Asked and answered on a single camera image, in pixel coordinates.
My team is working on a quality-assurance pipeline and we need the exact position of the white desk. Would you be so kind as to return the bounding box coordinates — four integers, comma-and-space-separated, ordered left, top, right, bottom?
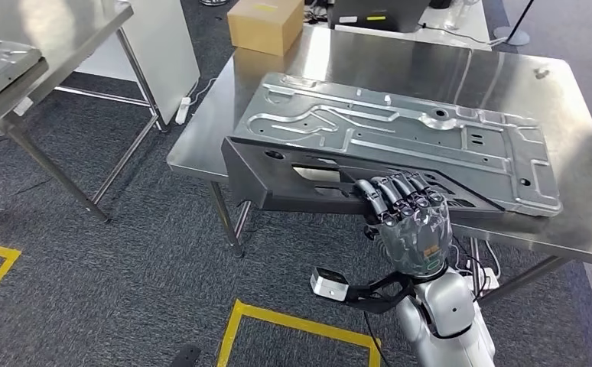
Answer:
303, 0, 493, 52

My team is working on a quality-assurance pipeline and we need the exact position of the stainless steel workbench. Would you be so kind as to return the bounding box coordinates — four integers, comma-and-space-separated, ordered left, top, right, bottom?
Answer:
166, 25, 592, 311

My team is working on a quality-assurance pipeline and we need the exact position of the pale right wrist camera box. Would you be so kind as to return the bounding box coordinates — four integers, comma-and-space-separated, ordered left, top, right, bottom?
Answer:
310, 267, 350, 300

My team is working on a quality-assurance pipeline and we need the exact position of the dark grey laptop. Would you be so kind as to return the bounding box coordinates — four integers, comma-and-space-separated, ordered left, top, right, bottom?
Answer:
326, 0, 432, 34

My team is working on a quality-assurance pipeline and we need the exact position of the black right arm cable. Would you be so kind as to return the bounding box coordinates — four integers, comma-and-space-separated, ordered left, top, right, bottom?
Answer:
363, 310, 391, 367

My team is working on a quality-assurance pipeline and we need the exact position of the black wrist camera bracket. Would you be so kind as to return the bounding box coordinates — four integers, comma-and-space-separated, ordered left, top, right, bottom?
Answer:
321, 271, 416, 315

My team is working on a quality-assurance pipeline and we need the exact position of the grey round stanchion base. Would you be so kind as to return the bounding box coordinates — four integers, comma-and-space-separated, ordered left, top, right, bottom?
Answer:
492, 0, 536, 47

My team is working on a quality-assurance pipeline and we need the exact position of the stainless steel table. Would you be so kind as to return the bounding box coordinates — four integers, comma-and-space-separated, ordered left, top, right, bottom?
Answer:
0, 0, 171, 225

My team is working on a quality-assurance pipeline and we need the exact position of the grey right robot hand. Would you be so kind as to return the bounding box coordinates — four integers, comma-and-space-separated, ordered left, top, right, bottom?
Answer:
353, 172, 453, 280

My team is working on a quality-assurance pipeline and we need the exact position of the white partition panel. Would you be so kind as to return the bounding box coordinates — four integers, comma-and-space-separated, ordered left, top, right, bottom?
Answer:
75, 0, 202, 126

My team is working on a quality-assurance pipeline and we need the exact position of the black plastic panel part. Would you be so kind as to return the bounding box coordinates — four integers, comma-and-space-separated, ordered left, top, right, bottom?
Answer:
220, 136, 506, 221

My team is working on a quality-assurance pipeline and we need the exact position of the brown cardboard box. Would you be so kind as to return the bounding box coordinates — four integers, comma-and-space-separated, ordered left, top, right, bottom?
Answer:
226, 0, 306, 57

